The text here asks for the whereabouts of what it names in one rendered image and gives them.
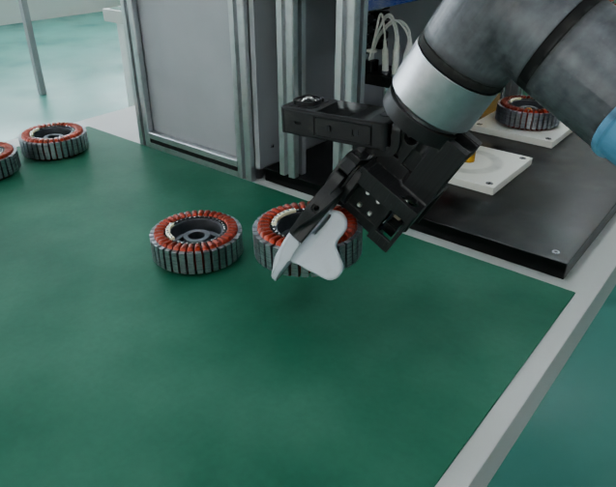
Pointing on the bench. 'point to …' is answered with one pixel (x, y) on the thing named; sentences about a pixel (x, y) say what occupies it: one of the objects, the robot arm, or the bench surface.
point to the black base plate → (513, 202)
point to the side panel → (193, 80)
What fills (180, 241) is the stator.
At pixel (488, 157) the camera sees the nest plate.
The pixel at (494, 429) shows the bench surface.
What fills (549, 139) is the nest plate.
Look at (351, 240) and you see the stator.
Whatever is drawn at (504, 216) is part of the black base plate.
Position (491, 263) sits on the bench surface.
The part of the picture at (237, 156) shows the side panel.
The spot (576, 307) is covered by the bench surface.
